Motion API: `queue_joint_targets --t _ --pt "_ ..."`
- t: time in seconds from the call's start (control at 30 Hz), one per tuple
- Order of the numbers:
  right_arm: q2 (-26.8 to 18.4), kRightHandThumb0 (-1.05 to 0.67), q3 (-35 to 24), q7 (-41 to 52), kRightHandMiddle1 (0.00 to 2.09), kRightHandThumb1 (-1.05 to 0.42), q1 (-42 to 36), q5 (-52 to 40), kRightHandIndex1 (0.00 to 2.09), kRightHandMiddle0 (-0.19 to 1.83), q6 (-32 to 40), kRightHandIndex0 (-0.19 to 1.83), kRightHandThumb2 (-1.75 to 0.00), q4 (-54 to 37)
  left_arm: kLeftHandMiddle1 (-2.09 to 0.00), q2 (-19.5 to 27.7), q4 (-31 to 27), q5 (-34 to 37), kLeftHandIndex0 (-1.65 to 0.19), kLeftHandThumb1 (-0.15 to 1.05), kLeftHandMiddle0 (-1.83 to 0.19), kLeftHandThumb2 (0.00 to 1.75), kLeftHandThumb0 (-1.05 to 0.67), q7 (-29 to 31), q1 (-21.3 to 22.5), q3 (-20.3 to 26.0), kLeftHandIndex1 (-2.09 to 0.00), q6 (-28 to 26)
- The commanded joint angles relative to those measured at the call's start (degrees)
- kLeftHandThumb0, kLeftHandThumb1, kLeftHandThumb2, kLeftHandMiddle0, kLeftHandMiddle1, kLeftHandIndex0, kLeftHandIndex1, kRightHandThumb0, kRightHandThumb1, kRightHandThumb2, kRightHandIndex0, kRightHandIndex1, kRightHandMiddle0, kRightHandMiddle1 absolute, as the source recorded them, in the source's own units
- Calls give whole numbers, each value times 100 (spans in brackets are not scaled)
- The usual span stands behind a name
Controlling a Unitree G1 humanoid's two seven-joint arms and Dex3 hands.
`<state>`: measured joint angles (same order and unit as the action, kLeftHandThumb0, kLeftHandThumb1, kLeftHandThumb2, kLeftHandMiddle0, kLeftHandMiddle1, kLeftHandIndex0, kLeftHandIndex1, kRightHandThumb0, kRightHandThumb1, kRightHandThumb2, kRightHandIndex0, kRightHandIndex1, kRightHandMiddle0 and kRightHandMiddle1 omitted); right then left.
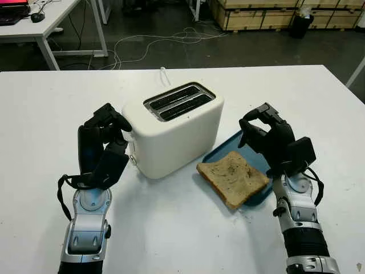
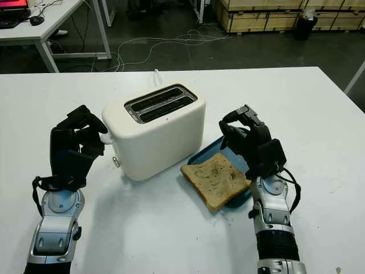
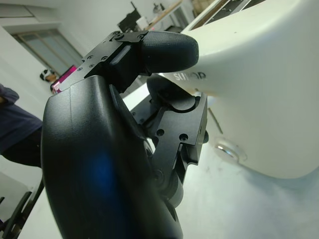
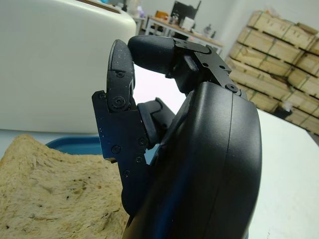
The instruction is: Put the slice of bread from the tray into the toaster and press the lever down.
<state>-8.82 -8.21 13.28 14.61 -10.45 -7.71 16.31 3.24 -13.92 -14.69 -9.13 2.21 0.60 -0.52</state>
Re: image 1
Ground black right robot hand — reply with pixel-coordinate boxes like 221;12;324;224
238;102;297;178

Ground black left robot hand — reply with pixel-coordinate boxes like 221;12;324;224
77;103;132;175

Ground toasted bread slice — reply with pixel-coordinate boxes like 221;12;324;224
196;151;270;210

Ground white two-slot toaster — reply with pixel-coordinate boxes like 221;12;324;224
121;82;225;180

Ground blue plastic tray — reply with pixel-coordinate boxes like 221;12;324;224
202;130;275;207

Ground white neighbouring table leg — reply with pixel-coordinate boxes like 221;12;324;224
346;55;365;88

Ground black trash bin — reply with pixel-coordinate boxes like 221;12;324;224
290;13;314;39

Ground stacked wooden crates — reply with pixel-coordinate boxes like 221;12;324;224
209;0;365;31

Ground white office desk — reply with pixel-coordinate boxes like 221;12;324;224
0;0;109;71

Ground laptop with red screen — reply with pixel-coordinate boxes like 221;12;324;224
0;0;31;18

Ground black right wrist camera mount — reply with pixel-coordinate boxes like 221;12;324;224
286;136;317;172

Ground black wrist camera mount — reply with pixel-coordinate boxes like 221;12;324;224
74;142;129;191
286;136;317;172

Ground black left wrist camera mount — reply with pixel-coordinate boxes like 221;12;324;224
74;142;129;191

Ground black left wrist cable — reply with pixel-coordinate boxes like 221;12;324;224
58;174;83;220

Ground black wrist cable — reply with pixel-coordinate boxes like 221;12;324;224
305;165;325;206
58;174;83;220

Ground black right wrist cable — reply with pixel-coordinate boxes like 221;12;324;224
305;165;325;206

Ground white toaster power cord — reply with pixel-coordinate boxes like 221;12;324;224
159;66;172;86

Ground white cable on floor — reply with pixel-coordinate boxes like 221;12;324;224
112;27;229;69

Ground white metal frame leg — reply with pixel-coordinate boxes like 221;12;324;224
186;0;200;22

